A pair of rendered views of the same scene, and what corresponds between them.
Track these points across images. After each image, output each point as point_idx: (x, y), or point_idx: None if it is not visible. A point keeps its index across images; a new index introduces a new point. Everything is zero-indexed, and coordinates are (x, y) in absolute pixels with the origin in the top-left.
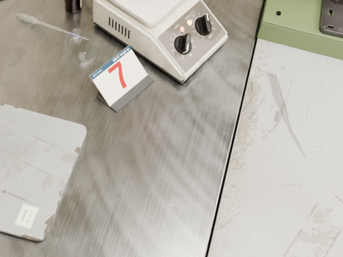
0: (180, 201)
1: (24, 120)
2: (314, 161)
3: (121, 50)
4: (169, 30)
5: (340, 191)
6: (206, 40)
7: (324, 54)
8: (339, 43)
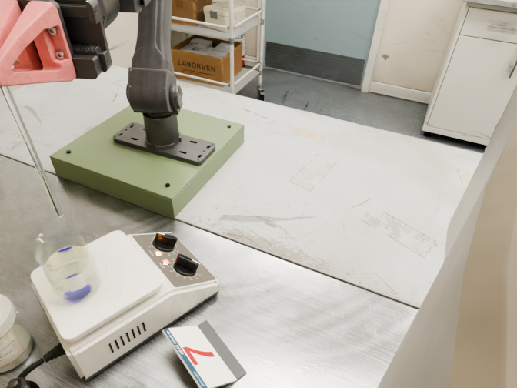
0: (370, 323)
1: None
2: (320, 212)
3: (145, 351)
4: (166, 272)
5: (348, 203)
6: (179, 249)
7: (210, 178)
8: (212, 159)
